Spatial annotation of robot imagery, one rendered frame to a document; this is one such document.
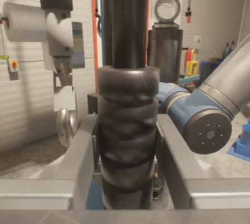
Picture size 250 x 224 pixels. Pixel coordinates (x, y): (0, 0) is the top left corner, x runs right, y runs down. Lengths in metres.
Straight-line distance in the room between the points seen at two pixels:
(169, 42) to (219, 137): 0.74
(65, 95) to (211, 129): 0.29
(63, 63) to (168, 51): 0.87
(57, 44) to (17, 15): 1.24
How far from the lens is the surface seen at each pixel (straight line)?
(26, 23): 1.47
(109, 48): 1.24
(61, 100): 0.25
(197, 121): 0.38
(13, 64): 2.57
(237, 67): 0.43
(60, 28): 0.24
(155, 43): 1.07
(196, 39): 6.30
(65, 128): 0.23
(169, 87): 0.54
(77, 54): 1.65
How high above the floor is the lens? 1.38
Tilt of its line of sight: 17 degrees down
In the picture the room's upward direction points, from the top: straight up
